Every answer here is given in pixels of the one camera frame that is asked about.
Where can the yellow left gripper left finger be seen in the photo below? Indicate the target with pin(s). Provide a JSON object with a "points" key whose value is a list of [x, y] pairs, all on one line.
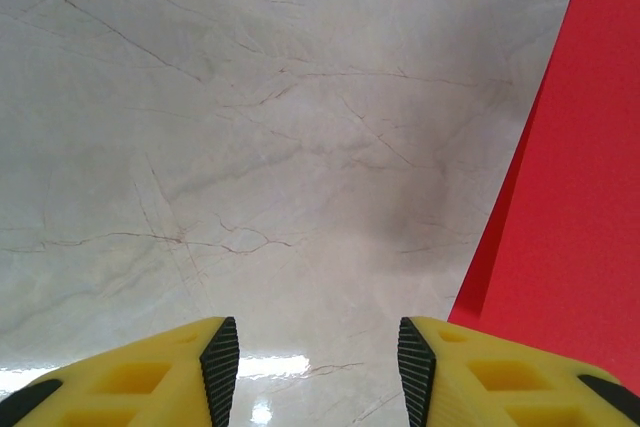
{"points": [[150, 387]]}

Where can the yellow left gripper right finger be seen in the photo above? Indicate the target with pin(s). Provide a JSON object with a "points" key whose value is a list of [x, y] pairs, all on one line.
{"points": [[500, 387]]}

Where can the red paper sheet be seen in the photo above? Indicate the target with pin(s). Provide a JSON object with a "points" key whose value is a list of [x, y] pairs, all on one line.
{"points": [[575, 197]]}

